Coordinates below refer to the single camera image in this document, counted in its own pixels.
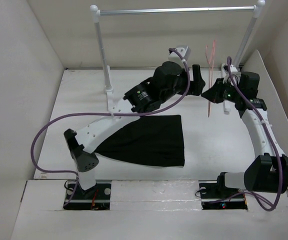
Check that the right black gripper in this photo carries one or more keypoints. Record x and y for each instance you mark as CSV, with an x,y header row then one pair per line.
x,y
216,91

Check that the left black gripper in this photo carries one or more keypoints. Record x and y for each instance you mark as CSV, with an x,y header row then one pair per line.
x,y
197,84

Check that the pink wire hanger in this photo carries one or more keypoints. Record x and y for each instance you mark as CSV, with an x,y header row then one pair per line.
x,y
210,59

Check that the black trousers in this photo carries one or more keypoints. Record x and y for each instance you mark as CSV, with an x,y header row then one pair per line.
x,y
155,141

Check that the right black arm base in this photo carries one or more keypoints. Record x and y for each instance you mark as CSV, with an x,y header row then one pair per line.
x,y
216,197

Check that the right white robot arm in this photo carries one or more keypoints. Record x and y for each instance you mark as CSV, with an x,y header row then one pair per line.
x,y
268,172

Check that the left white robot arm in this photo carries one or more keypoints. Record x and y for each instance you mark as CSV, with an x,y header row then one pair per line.
x,y
139,101

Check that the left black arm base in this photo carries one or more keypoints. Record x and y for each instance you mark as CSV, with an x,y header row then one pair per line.
x,y
98,198

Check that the white and silver clothes rack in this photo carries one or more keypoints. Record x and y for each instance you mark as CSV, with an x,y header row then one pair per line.
x,y
140,38

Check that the white foam block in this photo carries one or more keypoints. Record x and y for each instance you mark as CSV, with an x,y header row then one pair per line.
x,y
155,195

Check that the orange zip tie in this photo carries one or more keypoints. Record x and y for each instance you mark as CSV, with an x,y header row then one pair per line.
x,y
93,199

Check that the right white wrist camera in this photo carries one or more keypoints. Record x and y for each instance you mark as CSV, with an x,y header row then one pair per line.
x,y
225,72

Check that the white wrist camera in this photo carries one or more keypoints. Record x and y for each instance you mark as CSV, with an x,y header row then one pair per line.
x,y
225,72
178,53

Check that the aluminium rail right side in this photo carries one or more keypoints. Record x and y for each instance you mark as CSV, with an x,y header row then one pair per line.
x,y
241,72

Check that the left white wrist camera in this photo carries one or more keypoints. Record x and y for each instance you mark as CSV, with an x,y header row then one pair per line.
x,y
178,53

